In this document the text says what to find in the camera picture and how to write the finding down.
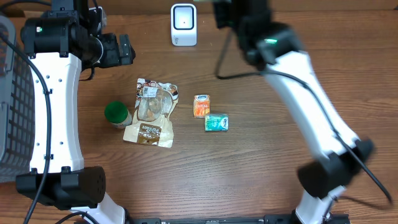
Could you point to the beige snack pouch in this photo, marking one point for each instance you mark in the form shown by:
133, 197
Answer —
151, 125

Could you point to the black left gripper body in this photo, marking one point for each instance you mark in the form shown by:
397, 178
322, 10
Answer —
125, 47

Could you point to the white barcode scanner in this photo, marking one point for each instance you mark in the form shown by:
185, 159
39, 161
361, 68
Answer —
183, 23

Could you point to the grey plastic mesh basket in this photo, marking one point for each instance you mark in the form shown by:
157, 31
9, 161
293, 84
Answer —
17, 115

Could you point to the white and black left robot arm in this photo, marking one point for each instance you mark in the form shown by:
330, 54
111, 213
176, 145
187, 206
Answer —
58, 46

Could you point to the orange tissue packet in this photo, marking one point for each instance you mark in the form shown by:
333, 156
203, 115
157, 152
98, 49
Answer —
201, 106

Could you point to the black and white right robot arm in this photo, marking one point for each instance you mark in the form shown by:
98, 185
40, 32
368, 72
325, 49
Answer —
279, 56

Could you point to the green lidded jar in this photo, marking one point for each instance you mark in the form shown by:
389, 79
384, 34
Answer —
118, 114

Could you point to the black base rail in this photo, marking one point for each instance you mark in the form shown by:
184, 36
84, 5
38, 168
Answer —
211, 221

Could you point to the teal tissue packet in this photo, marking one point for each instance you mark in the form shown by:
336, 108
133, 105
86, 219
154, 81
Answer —
216, 122

